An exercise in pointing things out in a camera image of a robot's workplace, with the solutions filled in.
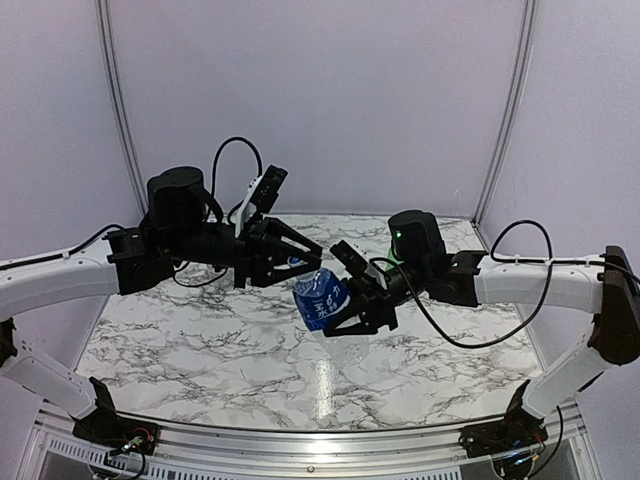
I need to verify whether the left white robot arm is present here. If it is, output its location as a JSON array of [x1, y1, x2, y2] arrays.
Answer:
[[1, 166, 322, 445]]

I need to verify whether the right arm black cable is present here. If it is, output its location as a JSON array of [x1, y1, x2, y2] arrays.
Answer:
[[399, 219, 555, 350]]

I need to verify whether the aluminium front rail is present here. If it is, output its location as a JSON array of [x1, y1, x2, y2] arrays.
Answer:
[[17, 403, 601, 479]]

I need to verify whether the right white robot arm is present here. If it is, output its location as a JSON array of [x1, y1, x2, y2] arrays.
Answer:
[[323, 210, 639, 448]]

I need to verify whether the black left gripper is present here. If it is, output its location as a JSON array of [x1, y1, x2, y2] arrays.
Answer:
[[165, 216, 323, 288]]

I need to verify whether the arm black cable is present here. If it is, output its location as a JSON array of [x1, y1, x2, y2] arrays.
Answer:
[[212, 136, 265, 216], [399, 219, 555, 350]]

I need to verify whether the green plastic bottle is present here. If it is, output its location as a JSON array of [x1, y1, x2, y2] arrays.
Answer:
[[385, 245, 402, 271]]

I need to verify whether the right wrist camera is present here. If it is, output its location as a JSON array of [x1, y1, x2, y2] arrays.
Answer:
[[365, 257, 390, 290]]

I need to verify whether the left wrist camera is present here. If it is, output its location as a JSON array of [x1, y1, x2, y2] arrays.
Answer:
[[234, 165, 288, 238]]

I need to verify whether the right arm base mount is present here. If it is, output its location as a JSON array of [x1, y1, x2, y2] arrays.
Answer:
[[458, 380, 548, 458]]

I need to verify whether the clear bottle blue label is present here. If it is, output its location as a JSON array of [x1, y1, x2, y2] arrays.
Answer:
[[292, 267, 369, 367]]

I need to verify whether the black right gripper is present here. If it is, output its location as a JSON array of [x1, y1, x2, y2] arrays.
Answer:
[[314, 258, 430, 337]]

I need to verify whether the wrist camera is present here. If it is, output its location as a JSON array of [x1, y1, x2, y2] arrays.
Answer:
[[234, 165, 288, 238], [365, 257, 390, 290]]

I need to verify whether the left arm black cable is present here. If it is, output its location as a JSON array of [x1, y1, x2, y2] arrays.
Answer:
[[212, 136, 265, 216]]

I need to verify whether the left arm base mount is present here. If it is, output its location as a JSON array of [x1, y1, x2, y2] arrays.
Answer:
[[72, 377, 159, 455]]

